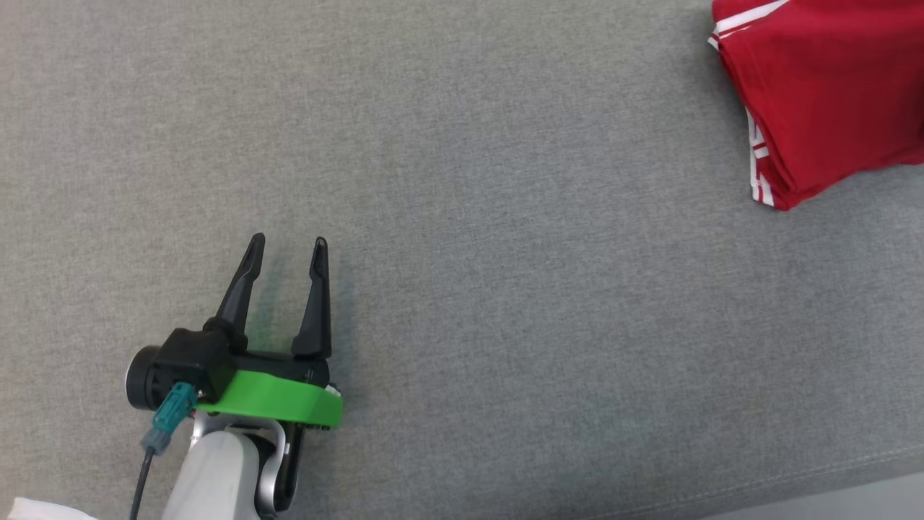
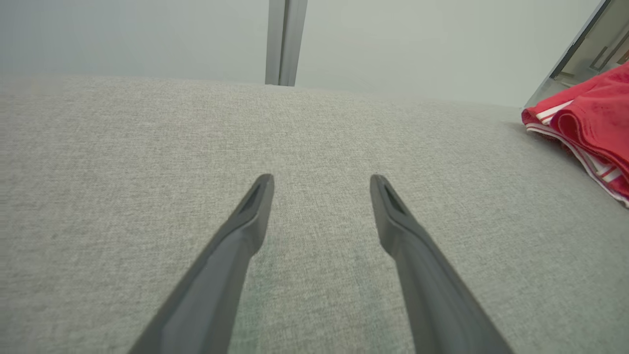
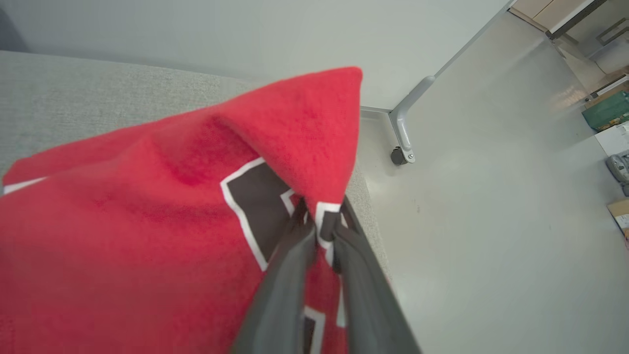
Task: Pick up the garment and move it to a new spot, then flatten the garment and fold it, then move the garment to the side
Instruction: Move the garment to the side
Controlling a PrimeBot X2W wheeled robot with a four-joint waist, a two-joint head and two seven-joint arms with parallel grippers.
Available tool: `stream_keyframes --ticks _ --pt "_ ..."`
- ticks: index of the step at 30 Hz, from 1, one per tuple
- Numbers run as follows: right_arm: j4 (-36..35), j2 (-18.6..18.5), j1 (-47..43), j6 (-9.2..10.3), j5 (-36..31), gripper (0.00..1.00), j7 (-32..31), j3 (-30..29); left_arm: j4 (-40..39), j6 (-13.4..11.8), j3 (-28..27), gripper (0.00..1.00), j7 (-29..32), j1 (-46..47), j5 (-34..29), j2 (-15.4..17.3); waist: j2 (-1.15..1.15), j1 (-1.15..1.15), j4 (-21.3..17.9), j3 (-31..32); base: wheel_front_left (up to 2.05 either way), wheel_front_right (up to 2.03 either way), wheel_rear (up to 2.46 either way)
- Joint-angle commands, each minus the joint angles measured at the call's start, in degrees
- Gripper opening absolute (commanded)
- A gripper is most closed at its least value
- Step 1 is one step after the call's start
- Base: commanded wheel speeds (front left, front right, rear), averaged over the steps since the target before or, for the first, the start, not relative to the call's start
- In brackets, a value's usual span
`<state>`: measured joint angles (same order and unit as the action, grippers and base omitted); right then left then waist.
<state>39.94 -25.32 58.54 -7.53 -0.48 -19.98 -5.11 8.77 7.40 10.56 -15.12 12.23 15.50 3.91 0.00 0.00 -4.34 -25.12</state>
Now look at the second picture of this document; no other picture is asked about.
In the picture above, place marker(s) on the grey partition frame post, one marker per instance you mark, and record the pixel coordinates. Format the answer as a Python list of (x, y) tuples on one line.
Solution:
[(274, 44), (295, 44)]

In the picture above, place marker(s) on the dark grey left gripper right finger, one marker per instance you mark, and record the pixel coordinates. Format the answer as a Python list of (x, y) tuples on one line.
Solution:
[(442, 305)]

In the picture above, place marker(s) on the grey partition end post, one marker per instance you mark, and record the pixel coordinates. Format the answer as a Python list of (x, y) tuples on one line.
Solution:
[(543, 93)]

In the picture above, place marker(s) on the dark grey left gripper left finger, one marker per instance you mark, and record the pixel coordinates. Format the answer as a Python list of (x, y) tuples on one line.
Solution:
[(206, 305)]

